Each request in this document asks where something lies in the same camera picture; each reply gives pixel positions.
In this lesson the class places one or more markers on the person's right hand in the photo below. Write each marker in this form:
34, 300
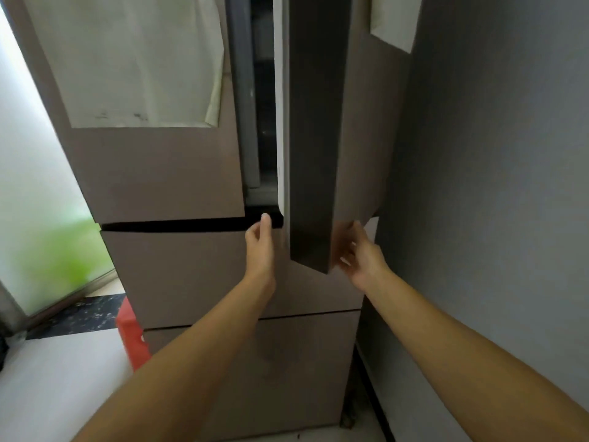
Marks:
368, 264

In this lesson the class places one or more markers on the shallow beige refrigerator drawer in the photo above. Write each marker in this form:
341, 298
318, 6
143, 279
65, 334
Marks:
193, 271

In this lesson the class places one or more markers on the person's left fingers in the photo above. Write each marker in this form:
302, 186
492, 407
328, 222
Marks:
264, 230

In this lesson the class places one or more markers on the refrigerator body interior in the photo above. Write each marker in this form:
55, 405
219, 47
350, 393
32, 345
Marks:
264, 110

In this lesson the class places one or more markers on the person's right forearm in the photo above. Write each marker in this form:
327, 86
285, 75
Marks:
460, 359

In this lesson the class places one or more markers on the red box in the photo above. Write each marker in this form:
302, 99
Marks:
132, 331

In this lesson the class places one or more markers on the person's left hand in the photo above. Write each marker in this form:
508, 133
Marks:
260, 257

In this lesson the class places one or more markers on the metal door frame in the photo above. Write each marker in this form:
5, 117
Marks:
11, 310

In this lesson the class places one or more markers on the deep beige refrigerator drawer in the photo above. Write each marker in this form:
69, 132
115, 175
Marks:
294, 363

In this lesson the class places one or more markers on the frosted glass door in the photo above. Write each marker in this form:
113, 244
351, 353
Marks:
41, 202

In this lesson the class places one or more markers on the small white paper sheet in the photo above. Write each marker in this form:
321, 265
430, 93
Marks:
395, 18

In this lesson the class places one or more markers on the person's right thumb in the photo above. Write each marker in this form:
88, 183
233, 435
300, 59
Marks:
359, 232

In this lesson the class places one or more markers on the wide beige refrigerator door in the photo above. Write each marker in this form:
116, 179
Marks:
152, 170

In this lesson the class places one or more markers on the narrow beige refrigerator door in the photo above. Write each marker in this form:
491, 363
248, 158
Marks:
317, 133

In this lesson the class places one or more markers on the large white paper sheet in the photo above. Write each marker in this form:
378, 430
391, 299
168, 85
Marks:
129, 59

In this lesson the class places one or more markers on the person's left forearm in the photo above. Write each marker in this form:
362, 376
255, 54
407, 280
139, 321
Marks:
193, 363

